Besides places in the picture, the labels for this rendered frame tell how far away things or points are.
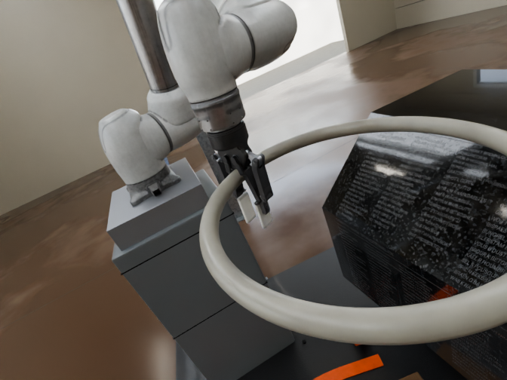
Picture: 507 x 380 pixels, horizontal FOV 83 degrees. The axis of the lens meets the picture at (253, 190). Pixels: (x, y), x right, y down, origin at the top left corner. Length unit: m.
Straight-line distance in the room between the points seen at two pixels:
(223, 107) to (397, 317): 0.38
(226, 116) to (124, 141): 0.52
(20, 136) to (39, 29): 2.04
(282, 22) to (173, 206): 0.61
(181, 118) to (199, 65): 0.56
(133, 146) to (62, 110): 6.12
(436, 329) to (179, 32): 0.47
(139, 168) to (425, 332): 0.87
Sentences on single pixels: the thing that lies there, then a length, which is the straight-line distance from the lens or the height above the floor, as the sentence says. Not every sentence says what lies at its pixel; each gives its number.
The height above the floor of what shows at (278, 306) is 0.98.
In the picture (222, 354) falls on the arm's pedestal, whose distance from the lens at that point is 1.34.
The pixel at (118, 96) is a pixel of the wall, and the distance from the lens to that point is 6.91.
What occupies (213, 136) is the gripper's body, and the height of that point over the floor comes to 1.08.
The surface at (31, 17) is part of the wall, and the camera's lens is 7.19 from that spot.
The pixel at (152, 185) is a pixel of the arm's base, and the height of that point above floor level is 0.92.
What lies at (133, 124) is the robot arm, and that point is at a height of 1.11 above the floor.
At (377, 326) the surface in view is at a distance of 0.28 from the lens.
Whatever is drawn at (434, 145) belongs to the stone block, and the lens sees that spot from 0.83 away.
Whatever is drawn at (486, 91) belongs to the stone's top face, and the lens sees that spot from 1.01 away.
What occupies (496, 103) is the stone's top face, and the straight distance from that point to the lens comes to 0.92.
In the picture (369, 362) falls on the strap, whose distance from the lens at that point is 1.36.
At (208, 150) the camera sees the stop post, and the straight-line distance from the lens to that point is 2.15.
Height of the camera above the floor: 1.21
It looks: 26 degrees down
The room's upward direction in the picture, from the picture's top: 23 degrees counter-clockwise
